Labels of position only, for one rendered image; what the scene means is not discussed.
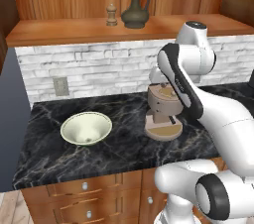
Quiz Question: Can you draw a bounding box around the wooden wall cabinet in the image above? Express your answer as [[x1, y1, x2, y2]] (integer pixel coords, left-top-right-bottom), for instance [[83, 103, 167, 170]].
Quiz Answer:
[[5, 0, 254, 49]]

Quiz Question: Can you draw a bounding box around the wooden drawer front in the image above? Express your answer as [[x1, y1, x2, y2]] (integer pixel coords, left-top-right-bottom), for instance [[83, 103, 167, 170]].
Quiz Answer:
[[45, 170, 144, 198], [52, 188, 143, 224]]

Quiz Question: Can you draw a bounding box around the brown wooden shaker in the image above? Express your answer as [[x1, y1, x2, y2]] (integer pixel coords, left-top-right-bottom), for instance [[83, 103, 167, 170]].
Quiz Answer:
[[105, 3, 119, 27]]

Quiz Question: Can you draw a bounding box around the dark olive handled bottle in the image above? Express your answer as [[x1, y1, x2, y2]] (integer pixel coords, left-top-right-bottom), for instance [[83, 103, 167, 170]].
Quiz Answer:
[[120, 0, 152, 30]]

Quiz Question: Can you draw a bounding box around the grey wall outlet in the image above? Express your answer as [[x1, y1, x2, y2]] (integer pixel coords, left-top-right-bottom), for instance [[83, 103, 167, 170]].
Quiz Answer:
[[52, 76, 70, 97]]

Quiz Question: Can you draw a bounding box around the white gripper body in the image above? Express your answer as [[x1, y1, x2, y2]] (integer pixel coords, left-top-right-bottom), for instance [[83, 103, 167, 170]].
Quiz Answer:
[[149, 65, 167, 85]]

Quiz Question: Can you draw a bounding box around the pale green mixing bowl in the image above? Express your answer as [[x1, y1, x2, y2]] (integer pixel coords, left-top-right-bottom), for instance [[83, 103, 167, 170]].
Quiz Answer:
[[60, 111, 113, 147]]

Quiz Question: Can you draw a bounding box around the beige stand mixer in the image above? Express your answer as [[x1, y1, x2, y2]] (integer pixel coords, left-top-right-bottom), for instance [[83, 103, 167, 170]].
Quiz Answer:
[[144, 82, 184, 142]]

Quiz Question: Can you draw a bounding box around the wooden base cabinet door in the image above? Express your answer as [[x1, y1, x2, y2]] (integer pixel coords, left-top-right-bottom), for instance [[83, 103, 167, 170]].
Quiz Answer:
[[139, 167, 171, 224]]

